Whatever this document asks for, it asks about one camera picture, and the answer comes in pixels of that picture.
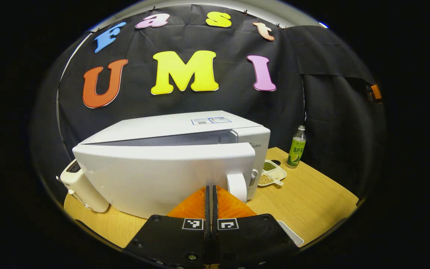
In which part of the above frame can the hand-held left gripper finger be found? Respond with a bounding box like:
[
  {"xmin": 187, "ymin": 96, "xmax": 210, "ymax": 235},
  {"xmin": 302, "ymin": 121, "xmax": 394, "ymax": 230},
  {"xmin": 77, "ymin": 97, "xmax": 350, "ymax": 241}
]
[
  {"xmin": 212, "ymin": 185, "xmax": 300, "ymax": 269},
  {"xmin": 124, "ymin": 185, "xmax": 211, "ymax": 269}
]

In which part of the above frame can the white microwave oven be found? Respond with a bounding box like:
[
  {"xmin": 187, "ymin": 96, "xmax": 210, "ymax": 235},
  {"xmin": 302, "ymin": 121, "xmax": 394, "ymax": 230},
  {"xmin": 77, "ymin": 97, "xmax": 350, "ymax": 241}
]
[{"xmin": 72, "ymin": 110, "xmax": 271, "ymax": 219}]

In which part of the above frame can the divided white dish of beans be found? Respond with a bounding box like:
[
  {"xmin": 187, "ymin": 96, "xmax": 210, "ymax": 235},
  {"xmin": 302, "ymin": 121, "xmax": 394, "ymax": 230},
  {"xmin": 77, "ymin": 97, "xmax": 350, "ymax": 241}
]
[{"xmin": 257, "ymin": 159, "xmax": 287, "ymax": 187}]

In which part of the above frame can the green drink bottle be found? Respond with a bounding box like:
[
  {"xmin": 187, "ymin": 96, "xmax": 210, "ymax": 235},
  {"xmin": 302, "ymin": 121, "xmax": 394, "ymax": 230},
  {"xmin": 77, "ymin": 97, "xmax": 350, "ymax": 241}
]
[{"xmin": 287, "ymin": 125, "xmax": 306, "ymax": 169}]

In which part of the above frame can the black backdrop cloth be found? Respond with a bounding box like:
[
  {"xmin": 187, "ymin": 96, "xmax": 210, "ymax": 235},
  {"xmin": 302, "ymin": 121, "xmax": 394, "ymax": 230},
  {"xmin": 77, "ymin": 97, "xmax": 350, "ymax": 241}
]
[{"xmin": 30, "ymin": 4, "xmax": 387, "ymax": 198}]

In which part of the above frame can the white toaster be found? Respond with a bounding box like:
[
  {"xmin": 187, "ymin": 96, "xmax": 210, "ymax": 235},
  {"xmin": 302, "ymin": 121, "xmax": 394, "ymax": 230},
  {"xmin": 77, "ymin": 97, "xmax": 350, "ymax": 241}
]
[{"xmin": 59, "ymin": 159, "xmax": 110, "ymax": 213}]

